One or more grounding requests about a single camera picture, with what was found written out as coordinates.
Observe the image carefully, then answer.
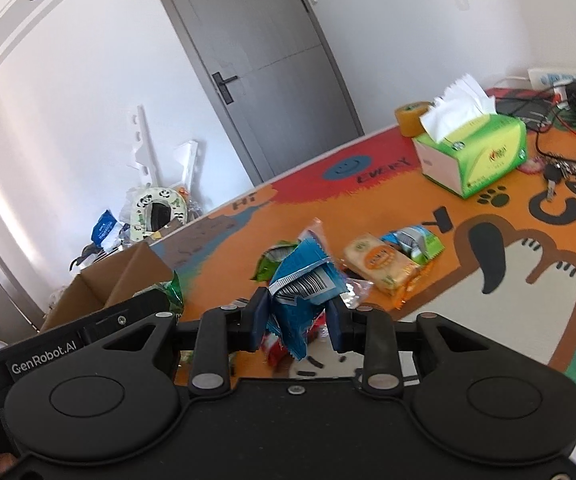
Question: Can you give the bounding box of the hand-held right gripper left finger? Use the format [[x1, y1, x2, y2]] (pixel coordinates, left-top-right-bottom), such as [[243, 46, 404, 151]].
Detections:
[[90, 287, 273, 396]]

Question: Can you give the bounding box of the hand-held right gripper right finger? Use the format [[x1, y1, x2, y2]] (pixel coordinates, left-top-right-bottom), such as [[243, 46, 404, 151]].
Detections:
[[327, 296, 499, 394]]

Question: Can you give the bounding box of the red white snack packet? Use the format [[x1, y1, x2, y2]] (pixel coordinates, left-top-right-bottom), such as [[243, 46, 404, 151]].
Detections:
[[262, 331, 289, 367]]

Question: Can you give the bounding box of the cardboard box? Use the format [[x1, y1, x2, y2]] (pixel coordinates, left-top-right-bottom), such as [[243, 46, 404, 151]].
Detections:
[[39, 241, 177, 335]]

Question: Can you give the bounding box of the clear plastic wrapper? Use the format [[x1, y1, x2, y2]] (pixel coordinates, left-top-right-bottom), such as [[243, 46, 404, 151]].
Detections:
[[342, 279, 375, 311]]

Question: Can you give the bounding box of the yellow cracker packet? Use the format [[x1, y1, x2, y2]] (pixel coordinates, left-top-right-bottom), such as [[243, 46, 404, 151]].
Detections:
[[343, 232, 435, 309]]

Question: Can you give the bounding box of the shiny green snack bag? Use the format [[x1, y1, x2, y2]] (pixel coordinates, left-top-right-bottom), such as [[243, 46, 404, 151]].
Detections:
[[135, 270, 187, 320]]

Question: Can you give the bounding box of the black toy figure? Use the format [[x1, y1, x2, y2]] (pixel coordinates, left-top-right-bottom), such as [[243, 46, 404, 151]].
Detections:
[[69, 241, 102, 270]]

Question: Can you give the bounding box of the blue green snack packet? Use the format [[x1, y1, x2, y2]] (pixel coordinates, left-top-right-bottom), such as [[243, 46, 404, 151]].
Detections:
[[380, 225, 444, 267]]

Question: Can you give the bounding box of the blue plastic bag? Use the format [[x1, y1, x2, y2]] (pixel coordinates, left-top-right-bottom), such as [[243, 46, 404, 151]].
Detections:
[[89, 208, 122, 249]]

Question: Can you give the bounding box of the panda print round cushion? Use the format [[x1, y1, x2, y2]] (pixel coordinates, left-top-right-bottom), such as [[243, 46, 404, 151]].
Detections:
[[126, 185, 189, 247]]

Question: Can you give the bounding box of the green tissue box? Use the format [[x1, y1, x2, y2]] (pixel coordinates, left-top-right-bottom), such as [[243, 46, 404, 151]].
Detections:
[[412, 74, 529, 200]]

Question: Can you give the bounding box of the brown tape roll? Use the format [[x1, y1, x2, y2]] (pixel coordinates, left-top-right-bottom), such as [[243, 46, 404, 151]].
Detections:
[[394, 101, 437, 139]]

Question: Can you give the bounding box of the grey door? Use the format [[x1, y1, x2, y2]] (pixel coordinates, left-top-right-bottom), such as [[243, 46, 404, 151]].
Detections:
[[149, 0, 366, 187]]

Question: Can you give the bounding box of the bunch of keys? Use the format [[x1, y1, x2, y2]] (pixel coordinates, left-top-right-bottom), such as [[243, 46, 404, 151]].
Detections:
[[542, 156, 576, 202]]

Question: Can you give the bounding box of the flat black device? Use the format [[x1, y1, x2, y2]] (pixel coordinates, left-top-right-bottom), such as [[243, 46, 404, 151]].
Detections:
[[495, 94, 560, 132]]

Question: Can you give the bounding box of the white power strip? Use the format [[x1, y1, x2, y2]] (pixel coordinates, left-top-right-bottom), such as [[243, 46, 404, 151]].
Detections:
[[527, 66, 576, 92]]

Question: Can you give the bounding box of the short white plastic bracket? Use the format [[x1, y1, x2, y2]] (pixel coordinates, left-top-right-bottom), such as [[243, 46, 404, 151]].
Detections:
[[172, 140, 202, 198]]

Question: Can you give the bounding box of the tall white plastic bracket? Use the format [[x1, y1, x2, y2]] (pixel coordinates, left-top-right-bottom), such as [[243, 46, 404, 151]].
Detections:
[[124, 104, 163, 188]]

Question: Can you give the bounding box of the black door handle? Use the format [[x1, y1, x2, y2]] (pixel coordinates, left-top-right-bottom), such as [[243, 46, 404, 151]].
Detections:
[[211, 72, 241, 106]]

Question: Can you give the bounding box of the pink round keychain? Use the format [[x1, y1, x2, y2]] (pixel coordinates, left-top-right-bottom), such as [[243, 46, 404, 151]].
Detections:
[[519, 156, 549, 176]]

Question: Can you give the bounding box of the black cable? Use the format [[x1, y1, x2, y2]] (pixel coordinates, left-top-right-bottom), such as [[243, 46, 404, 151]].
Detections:
[[534, 110, 576, 167]]

